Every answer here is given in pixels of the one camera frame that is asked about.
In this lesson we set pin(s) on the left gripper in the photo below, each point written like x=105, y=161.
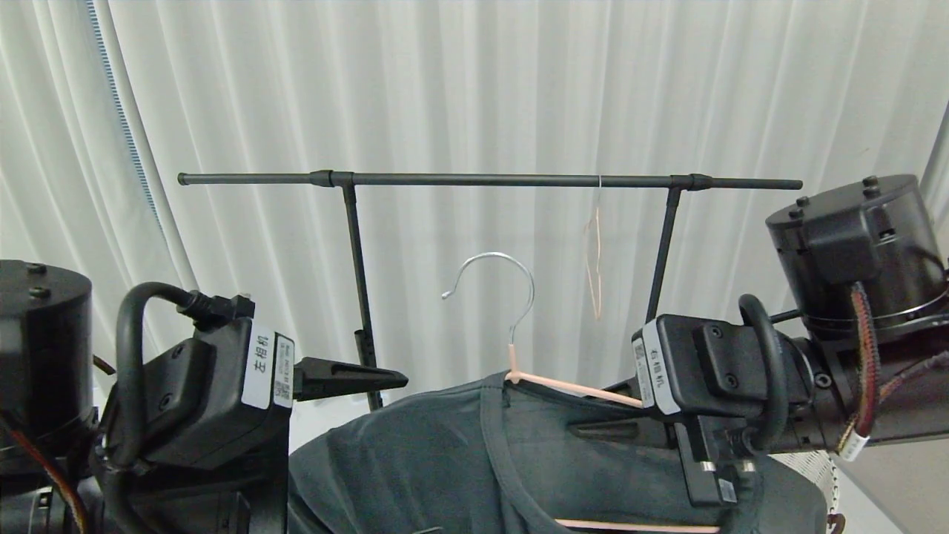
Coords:
x=207, y=504

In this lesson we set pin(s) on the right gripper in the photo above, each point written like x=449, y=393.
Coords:
x=823, y=415

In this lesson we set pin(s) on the dark grey sleeveless top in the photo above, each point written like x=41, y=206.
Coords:
x=415, y=460

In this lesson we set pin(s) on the pink clothes hanger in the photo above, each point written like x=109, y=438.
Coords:
x=598, y=297
x=512, y=360

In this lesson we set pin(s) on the white laundry basket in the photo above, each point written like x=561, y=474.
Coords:
x=812, y=467

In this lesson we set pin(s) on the black clothes rack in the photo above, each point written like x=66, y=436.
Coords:
x=482, y=179

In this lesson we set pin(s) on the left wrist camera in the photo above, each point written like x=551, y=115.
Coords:
x=200, y=393

